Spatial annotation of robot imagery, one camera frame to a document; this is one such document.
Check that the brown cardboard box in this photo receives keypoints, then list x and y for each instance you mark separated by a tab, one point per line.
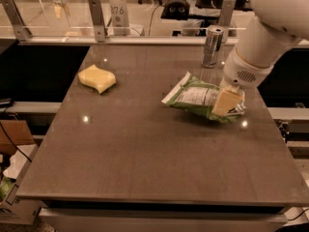
14	133

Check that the white cardboard box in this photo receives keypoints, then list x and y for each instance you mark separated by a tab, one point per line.
13	209

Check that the green jalapeno chip bag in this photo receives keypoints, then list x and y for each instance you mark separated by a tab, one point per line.
198	97

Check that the black device with lenses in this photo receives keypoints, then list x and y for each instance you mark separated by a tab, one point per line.
176	9

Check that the left metal glass bracket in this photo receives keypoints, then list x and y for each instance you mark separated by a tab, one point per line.
21	31

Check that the metal glass bracket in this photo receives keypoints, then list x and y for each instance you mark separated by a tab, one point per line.
225	17
98	20
21	31

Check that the right metal glass bracket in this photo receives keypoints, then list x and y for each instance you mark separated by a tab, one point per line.
225	17

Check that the white numbered post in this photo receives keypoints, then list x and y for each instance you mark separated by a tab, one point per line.
119	15

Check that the yellow sponge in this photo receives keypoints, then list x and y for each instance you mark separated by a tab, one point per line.
97	78

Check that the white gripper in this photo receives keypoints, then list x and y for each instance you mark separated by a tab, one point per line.
239	72

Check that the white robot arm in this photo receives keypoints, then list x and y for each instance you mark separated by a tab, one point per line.
277	26

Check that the middle metal glass bracket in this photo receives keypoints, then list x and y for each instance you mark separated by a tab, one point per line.
98	20

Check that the silver drink can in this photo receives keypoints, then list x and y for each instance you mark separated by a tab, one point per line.
214	36

